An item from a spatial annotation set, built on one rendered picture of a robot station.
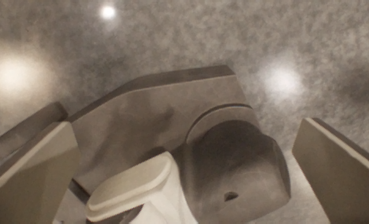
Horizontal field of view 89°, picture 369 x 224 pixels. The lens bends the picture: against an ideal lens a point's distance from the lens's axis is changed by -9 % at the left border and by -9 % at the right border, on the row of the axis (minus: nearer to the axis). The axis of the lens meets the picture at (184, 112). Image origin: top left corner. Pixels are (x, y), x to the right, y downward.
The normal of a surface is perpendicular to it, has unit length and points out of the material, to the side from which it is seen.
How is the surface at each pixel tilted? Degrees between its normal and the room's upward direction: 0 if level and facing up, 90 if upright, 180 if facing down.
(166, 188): 58
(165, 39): 0
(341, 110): 0
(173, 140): 0
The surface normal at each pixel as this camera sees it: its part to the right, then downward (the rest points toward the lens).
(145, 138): 0.01, 0.40
